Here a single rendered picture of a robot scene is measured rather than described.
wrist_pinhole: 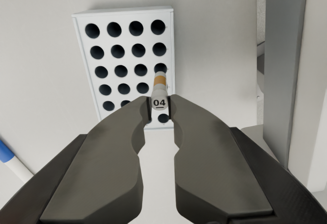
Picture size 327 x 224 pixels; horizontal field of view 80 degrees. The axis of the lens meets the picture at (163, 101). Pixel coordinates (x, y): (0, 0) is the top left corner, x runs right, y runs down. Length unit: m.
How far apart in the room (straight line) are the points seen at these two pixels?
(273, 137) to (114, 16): 0.16
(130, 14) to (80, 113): 0.15
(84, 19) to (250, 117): 0.22
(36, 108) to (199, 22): 0.22
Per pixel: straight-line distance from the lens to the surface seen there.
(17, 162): 0.36
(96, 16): 0.19
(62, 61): 0.25
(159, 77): 0.15
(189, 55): 0.22
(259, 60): 1.07
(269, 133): 0.18
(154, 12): 0.18
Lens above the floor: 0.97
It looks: 61 degrees down
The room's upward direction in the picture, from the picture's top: 179 degrees clockwise
